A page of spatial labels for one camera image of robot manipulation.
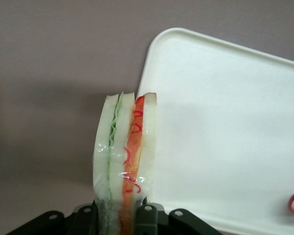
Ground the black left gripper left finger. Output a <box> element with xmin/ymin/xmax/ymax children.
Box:
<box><xmin>4</xmin><ymin>203</ymin><xmax>100</xmax><ymax>235</ymax></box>

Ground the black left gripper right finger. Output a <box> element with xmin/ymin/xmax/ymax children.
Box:
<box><xmin>136</xmin><ymin>203</ymin><xmax>220</xmax><ymax>235</ymax></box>

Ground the triangular toy sandwich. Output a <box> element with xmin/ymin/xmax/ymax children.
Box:
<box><xmin>92</xmin><ymin>92</ymin><xmax>159</xmax><ymax>235</ymax></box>

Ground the cream plastic tray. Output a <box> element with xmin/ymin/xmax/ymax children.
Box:
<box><xmin>136</xmin><ymin>27</ymin><xmax>294</xmax><ymax>233</ymax></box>

